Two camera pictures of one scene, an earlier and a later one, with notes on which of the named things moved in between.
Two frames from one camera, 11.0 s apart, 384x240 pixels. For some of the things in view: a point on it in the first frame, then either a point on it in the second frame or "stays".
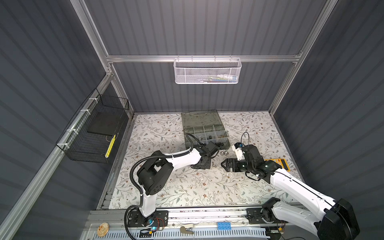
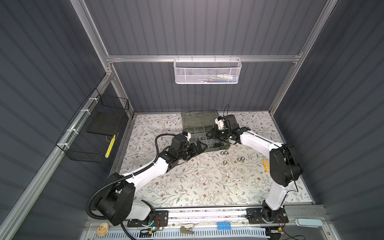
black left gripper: [208, 165] to [194, 152]
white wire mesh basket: [204, 71] stays
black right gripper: [228, 164] to [214, 132]
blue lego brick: [223, 226] stays
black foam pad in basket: [108, 122] stays
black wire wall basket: [91, 135] stays
